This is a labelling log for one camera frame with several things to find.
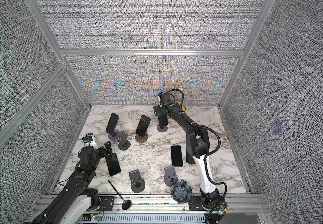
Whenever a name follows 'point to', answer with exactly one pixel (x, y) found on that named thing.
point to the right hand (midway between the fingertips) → (160, 104)
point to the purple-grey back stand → (162, 129)
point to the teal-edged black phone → (113, 164)
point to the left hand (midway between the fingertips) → (105, 142)
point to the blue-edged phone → (112, 123)
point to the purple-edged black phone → (163, 120)
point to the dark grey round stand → (123, 144)
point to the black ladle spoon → (126, 203)
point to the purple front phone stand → (171, 176)
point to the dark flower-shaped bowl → (181, 191)
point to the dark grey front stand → (137, 184)
